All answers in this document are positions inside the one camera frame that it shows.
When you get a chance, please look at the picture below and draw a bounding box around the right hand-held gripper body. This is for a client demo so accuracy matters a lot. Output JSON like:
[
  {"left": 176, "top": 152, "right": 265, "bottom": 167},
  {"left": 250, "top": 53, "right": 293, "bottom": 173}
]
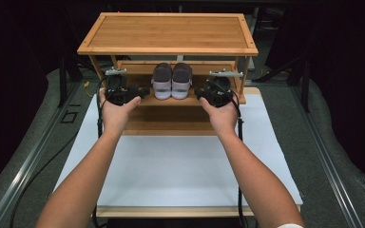
[{"left": 205, "top": 68, "right": 244, "bottom": 107}]

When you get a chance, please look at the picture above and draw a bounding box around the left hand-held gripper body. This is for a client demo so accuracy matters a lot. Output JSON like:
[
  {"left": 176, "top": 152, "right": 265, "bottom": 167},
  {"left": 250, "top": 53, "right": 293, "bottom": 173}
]
[{"left": 104, "top": 67, "right": 140, "bottom": 106}]

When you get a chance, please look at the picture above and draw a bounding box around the pink sandal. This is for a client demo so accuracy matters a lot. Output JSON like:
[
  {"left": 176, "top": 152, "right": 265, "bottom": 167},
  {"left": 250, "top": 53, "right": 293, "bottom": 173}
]
[
  {"left": 150, "top": 62, "right": 173, "bottom": 101},
  {"left": 171, "top": 62, "right": 194, "bottom": 101}
]

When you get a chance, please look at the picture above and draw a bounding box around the wooden three-tier shoe rack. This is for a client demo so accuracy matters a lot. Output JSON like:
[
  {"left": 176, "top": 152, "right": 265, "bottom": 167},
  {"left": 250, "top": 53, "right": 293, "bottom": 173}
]
[{"left": 77, "top": 11, "right": 259, "bottom": 137}]

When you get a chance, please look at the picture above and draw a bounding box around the person's left hand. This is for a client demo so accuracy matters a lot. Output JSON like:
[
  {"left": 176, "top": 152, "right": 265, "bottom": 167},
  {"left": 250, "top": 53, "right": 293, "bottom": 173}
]
[{"left": 98, "top": 87, "right": 143, "bottom": 137}]

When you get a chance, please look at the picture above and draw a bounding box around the person's right hand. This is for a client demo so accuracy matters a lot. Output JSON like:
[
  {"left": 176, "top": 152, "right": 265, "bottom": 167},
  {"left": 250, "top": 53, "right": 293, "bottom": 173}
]
[{"left": 199, "top": 96, "right": 240, "bottom": 138}]

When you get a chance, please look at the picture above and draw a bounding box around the white table mat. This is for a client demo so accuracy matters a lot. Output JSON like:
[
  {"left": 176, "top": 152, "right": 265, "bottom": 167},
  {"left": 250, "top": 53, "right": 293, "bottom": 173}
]
[{"left": 53, "top": 93, "right": 304, "bottom": 209}]

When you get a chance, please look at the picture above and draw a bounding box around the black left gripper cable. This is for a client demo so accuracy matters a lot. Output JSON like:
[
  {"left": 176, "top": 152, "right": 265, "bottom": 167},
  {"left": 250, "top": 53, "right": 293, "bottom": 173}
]
[{"left": 92, "top": 78, "right": 109, "bottom": 228}]

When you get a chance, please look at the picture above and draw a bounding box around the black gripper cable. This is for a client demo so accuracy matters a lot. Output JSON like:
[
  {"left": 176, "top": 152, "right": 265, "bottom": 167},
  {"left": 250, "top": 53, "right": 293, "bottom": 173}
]
[
  {"left": 206, "top": 79, "right": 247, "bottom": 228},
  {"left": 92, "top": 78, "right": 109, "bottom": 228}
]

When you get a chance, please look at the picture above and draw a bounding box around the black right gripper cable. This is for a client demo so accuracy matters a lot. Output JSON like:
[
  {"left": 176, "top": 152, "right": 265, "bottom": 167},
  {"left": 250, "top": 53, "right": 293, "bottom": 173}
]
[{"left": 206, "top": 79, "right": 247, "bottom": 228}]

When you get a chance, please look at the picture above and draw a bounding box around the black stand post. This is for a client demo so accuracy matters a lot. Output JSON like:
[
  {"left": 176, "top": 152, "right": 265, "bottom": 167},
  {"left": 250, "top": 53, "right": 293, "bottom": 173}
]
[
  {"left": 299, "top": 59, "right": 312, "bottom": 112},
  {"left": 58, "top": 56, "right": 69, "bottom": 108}
]

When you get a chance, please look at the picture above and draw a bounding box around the black floor cable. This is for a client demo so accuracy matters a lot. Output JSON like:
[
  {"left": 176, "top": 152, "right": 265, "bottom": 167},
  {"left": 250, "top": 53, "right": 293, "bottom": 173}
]
[{"left": 10, "top": 134, "right": 79, "bottom": 228}]

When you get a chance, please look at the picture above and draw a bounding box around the metal floor rail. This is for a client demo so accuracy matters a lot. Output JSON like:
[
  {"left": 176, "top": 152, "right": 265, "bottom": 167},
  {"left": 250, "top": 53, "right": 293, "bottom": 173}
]
[
  {"left": 0, "top": 81, "right": 82, "bottom": 228},
  {"left": 288, "top": 85, "right": 365, "bottom": 228}
]

